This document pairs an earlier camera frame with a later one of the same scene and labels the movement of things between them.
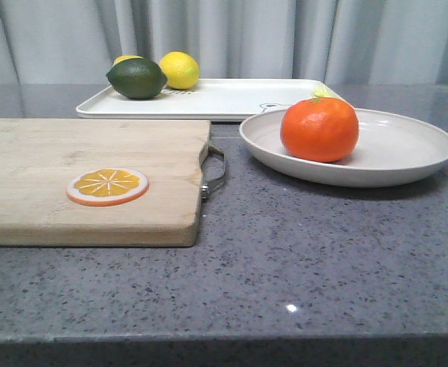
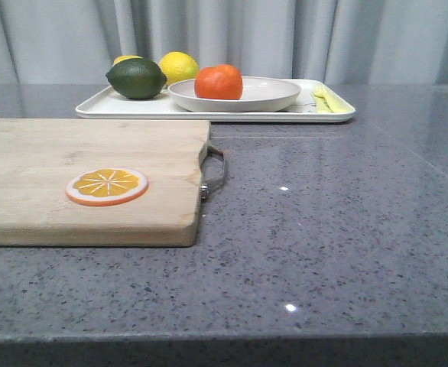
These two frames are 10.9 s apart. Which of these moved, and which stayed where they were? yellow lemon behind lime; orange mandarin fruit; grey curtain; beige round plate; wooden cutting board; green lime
Moved: orange mandarin fruit; beige round plate
Stayed: yellow lemon behind lime; green lime; grey curtain; wooden cutting board
